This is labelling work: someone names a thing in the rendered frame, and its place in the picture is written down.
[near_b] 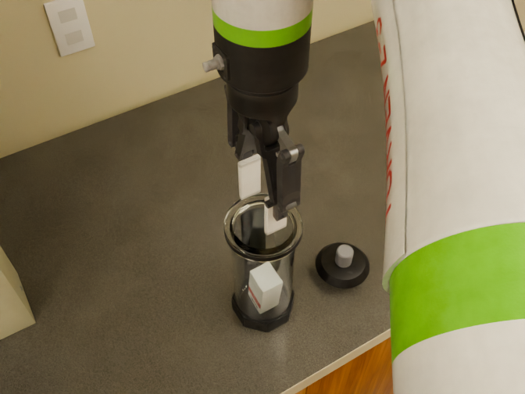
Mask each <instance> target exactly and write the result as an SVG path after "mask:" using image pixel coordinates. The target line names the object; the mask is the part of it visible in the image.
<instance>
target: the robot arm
mask: <svg viewBox="0 0 525 394"><path fill-rule="evenodd" d="M211 2H212V21H213V32H214V42H213V43H212V54H213V59H211V60H209V61H207V62H203V63H202V66H203V69H204V71H205V72H206V73H207V72H209V71H210V70H217V71H218V74H219V75H220V76H221V78H222V79H223V80H224V81H225V82H226V84H225V85H224V90H225V93H226V97H227V133H228V144H229V146H230V147H231V148H233V147H235V148H236V149H235V156H236V158H237V159H238V160H239V162H238V163H237V165H238V181H239V197H240V199H242V200H243V199H246V198H248V197H250V196H253V195H255V194H257V193H260V192H261V157H262V162H263V167H264V171H265V176H266V184H267V189H268V193H269V196H267V197H265V202H264V203H265V214H264V232H265V233H266V235H270V234H272V233H274V232H275V231H278V230H280V229H282V228H284V227H286V226H287V216H288V210H290V209H292V208H295V207H296V206H299V205H300V204H301V174H302V157H303V156H304V154H305V149H304V146H303V144H302V143H298V144H296V145H294V144H293V142H292V140H291V139H290V138H289V136H288V134H289V125H288V114H289V113H290V111H291V110H292V109H293V107H294V106H295V104H296V102H297V100H298V85H299V81H301V80H302V79H303V77H304V76H305V75H306V73H307V71H308V68H309V50H310V39H311V29H312V17H313V0H211ZM371 8H372V13H373V20H374V24H375V28H376V34H377V43H378V48H379V54H380V66H381V73H382V81H383V89H384V109H385V123H386V146H387V198H386V222H385V243H384V269H383V279H382V285H383V288H384V290H385V291H386V292H388V293H389V294H390V322H391V362H392V379H393V394H525V33H524V31H523V28H522V25H521V22H520V18H519V15H518V12H517V10H516V5H515V2H514V0H371ZM237 134H239V135H237ZM264 146H265V147H264ZM255 153H258V154H256V155H254V156H253V155H252V154H255Z"/></svg>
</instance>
